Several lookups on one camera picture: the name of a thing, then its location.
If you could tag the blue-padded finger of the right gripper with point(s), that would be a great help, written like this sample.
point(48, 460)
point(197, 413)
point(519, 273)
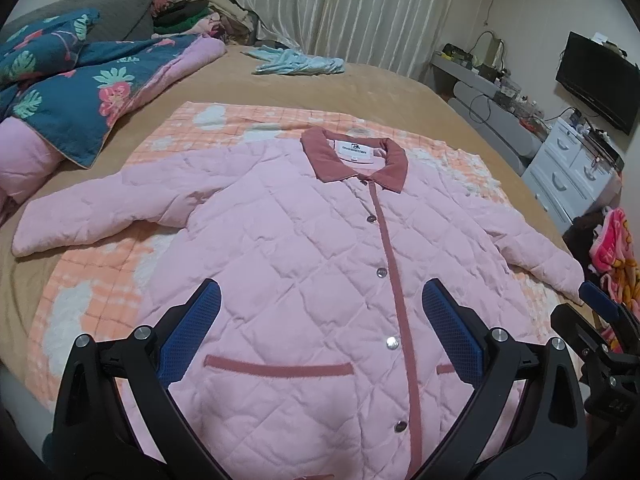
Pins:
point(599, 302)

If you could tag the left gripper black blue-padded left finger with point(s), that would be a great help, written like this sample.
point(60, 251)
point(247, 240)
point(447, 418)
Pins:
point(91, 430)

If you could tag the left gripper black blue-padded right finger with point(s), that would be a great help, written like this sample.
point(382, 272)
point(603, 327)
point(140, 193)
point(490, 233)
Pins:
point(524, 418)

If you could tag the pink quilted jacket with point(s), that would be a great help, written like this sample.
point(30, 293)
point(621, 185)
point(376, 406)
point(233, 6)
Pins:
point(262, 422)

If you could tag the pile of clothes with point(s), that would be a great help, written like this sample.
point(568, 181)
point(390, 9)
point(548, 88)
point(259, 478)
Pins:
point(222, 19)

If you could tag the pink yellow cartoon cloth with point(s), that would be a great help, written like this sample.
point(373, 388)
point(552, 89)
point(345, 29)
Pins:
point(612, 255)

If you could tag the white drawer cabinet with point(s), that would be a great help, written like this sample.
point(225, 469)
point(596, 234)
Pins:
point(569, 178)

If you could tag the orange white checked blanket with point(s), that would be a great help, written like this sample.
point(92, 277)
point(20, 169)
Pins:
point(463, 231)

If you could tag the black flat television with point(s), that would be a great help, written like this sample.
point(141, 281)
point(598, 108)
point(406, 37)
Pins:
point(604, 80)

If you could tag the tan bed sheet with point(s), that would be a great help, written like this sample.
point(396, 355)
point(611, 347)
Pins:
point(350, 90)

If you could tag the blue floral quilt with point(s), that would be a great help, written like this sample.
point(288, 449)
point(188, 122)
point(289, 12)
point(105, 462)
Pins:
point(62, 93)

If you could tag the cream striped curtain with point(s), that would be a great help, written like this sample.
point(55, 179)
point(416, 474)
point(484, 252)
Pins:
point(397, 35)

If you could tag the light blue garment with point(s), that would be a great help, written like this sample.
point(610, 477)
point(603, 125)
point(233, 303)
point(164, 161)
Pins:
point(290, 62)

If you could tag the grey wall desk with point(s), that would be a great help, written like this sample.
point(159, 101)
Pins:
point(473, 98)

